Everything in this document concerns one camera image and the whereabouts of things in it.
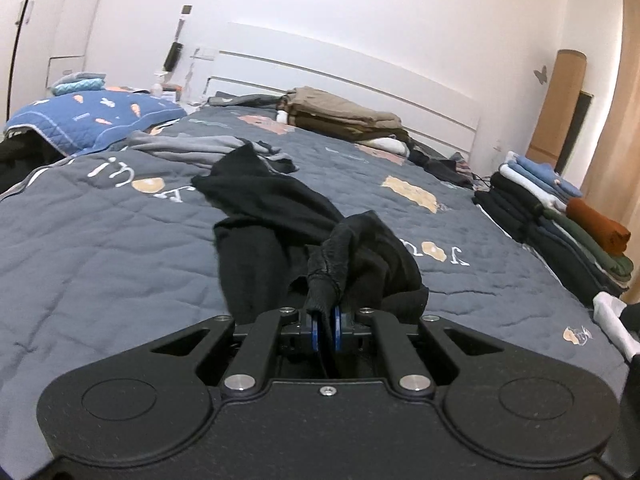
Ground white bed headboard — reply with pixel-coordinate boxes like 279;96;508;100
205;22;481;161

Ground teal folded towel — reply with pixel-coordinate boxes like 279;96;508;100
52;72;106;96

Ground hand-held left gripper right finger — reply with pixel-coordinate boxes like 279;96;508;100
331;307;506;395

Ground blue quilted pillow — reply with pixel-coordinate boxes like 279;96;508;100
5;87;188;157

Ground dark flat board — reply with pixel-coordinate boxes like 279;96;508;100
555;91;593;178

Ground dark crumpled clothes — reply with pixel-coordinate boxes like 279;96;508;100
410;147;475;190

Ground beige curtain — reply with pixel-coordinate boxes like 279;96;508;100
580;0;640;216

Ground white wardrobe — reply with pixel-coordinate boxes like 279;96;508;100
0;0;116;121

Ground stack of khaki folded clothes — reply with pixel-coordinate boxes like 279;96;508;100
275;86;413;153

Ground stack of dark folded clothes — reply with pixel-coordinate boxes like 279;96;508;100
472;150;635;306

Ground grey striped garment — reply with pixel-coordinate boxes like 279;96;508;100
125;130;300;175

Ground dark cloth beside bed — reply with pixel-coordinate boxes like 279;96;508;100
0;130;66;193

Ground black printed t-shirt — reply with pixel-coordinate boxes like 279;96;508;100
191;142;431;378

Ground white folded cloth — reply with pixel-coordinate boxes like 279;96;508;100
592;292;640;361

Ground black folded printed garment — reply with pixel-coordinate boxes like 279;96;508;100
619;301;640;348

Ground grey quilted blanket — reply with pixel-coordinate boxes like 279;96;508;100
0;92;632;466

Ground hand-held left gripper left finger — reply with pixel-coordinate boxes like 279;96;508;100
150;307;324;394

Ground brown cardboard panel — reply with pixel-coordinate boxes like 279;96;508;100
527;49;587;171

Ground nightstand clutter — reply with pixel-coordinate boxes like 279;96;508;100
150;72;187;107

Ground rust orange folded cloth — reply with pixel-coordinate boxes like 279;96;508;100
566;197;632;256

